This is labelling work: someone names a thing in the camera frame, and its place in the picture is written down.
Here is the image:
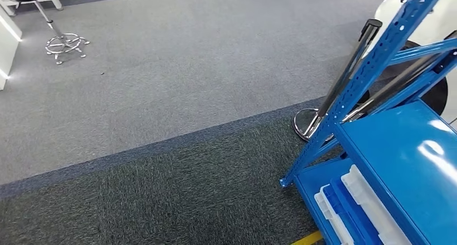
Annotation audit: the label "blue metal shelf rack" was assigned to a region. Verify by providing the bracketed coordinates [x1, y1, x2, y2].
[279, 0, 457, 245]

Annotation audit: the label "blue plastic tray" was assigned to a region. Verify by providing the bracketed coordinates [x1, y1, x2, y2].
[321, 179, 384, 245]

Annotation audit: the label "white car with red stripe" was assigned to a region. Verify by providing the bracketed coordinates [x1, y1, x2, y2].
[373, 0, 457, 124]

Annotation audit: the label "white lit display plinth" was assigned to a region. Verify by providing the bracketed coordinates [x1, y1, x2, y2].
[0, 8, 23, 91]

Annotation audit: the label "chrome stanchion post black cap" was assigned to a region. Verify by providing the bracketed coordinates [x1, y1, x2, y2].
[293, 18, 383, 143]
[341, 30, 457, 123]

